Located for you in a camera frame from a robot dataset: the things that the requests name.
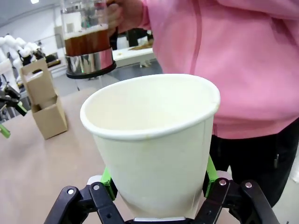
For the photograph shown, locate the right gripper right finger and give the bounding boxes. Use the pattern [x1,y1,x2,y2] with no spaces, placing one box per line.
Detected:
[196,155,281,224]

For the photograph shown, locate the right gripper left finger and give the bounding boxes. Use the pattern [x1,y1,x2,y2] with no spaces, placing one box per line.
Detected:
[44,167,127,224]

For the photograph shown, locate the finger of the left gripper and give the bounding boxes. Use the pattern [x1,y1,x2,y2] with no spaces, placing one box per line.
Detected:
[0,123,12,139]
[13,101,28,117]

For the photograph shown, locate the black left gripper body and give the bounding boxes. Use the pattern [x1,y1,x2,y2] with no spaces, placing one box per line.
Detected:
[0,85,21,109]

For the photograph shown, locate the white paper cup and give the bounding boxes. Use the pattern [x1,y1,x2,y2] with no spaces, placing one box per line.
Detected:
[79,73,221,219]

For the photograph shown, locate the glass french press pitcher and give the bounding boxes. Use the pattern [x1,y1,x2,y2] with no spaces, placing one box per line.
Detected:
[60,0,117,79]

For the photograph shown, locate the brown cardboard cup carrier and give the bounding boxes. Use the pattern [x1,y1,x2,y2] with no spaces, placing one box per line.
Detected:
[20,58,68,140]

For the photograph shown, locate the person's right hand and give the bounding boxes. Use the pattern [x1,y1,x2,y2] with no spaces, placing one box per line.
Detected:
[98,0,144,37]

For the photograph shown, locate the black trousers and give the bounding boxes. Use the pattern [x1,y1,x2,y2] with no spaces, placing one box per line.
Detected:
[209,123,299,208]

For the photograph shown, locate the white background table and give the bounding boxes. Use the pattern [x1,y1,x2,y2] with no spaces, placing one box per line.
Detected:
[111,45,156,68]

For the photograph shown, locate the pink hoodie torso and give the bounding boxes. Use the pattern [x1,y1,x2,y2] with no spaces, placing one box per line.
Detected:
[137,0,299,140]

